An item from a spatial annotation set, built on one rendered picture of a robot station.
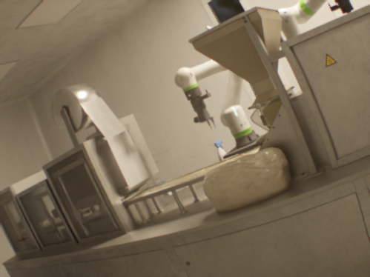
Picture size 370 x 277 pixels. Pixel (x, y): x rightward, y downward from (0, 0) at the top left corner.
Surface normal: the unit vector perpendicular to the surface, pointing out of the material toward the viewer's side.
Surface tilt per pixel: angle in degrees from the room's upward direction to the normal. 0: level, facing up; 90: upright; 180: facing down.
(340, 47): 90
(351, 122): 90
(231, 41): 114
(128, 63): 90
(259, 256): 90
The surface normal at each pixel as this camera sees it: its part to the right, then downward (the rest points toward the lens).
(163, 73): -0.47, 0.26
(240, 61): -0.26, 0.61
